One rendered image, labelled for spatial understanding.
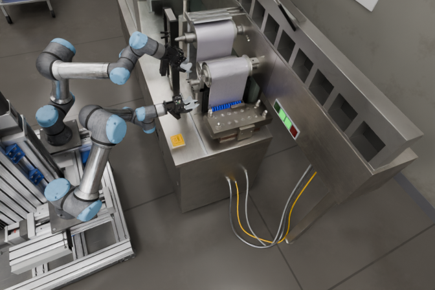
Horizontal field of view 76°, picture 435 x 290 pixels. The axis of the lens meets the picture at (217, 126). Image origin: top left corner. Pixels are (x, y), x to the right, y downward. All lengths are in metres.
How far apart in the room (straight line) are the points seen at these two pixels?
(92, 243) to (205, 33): 1.62
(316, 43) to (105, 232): 1.86
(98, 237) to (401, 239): 2.48
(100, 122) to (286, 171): 1.96
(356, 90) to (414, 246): 2.12
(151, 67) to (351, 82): 1.49
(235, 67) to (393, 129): 0.88
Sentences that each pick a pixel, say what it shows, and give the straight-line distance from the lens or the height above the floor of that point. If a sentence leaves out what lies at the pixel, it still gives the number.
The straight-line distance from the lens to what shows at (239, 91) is 1.75.
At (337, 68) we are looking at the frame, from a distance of 1.22.
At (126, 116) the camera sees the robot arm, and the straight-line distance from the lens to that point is 1.63.
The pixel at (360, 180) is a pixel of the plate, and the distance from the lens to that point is 1.28.
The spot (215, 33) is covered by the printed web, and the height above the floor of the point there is 1.38.
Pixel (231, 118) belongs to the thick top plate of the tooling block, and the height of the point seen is 1.03.
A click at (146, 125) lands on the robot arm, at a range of 1.64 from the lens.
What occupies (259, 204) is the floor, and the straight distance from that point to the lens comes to 2.59.
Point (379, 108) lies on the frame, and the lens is 1.13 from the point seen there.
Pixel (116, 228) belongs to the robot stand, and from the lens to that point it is 2.28.
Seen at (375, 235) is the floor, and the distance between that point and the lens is 2.91.
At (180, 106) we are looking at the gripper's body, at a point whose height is 1.14.
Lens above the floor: 2.33
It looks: 52 degrees down
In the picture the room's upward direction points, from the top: 9 degrees clockwise
